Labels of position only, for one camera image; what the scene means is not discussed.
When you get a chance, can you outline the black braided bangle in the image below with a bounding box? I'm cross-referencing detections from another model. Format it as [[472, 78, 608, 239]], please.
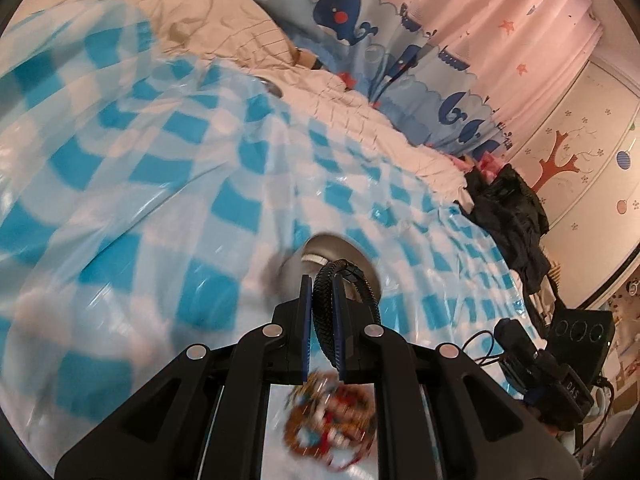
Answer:
[[311, 259, 382, 377]]

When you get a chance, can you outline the round silver metal tin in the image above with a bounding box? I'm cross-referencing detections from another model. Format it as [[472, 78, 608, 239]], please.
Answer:
[[274, 232, 382, 302]]

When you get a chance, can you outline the black clothes pile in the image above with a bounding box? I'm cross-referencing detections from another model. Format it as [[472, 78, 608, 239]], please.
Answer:
[[463, 164, 551, 295]]

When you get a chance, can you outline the blue white checkered plastic sheet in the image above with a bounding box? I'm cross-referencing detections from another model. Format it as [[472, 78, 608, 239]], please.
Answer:
[[1, 0, 525, 471]]

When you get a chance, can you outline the blue whale pattern curtain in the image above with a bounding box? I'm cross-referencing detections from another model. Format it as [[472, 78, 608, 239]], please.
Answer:
[[255, 0, 603, 157]]

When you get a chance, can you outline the white grid pattern pillow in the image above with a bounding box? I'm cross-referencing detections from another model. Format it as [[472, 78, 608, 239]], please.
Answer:
[[10, 0, 473, 207]]

